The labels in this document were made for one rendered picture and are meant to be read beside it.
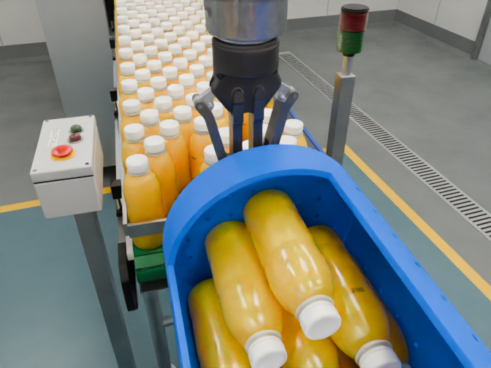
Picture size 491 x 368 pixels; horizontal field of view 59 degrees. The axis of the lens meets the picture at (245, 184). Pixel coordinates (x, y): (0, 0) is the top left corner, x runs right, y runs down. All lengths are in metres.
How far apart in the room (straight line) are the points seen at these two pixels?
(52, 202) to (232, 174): 0.42
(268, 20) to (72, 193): 0.50
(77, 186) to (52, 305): 1.33
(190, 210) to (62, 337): 1.51
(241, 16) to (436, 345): 0.41
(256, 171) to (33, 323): 1.67
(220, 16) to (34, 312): 1.79
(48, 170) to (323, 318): 0.54
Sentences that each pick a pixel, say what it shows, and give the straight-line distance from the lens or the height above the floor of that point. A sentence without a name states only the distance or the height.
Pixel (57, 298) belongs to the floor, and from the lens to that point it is 2.13.
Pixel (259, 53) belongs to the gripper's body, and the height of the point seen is 1.35.
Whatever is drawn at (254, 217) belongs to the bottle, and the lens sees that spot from 0.53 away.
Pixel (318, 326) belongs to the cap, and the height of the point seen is 1.15.
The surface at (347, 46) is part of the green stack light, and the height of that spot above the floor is 1.18.
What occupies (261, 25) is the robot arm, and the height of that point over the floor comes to 1.38.
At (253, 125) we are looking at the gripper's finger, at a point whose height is 1.25.
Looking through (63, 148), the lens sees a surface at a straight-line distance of 0.84.
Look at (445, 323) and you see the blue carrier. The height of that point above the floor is 1.22.
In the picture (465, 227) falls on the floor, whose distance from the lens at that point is 2.56.
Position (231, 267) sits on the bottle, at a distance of 0.52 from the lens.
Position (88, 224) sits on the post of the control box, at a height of 0.91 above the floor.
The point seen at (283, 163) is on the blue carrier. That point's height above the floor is 1.23.
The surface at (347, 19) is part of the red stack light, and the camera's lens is 1.08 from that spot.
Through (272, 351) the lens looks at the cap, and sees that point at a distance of 0.47.
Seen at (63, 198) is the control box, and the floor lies 1.04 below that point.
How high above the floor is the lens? 1.51
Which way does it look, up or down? 35 degrees down
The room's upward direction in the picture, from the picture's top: straight up
